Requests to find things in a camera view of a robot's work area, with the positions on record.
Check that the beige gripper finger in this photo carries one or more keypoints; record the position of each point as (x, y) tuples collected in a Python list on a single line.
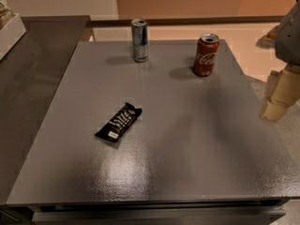
[(287, 91), (270, 105)]

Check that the black rxbar chocolate wrapper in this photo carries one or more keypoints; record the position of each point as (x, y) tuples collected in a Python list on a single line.
[(114, 129)]

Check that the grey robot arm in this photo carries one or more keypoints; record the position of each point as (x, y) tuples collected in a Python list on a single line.
[(287, 42)]

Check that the red coca-cola can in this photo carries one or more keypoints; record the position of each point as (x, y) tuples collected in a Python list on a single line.
[(206, 54)]

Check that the silver blue energy drink can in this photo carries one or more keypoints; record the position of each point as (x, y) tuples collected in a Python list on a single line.
[(139, 39)]

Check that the dark grey side counter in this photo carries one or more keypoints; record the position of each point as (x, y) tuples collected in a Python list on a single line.
[(29, 76)]

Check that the white box on counter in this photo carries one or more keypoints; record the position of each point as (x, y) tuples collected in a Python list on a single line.
[(11, 28)]

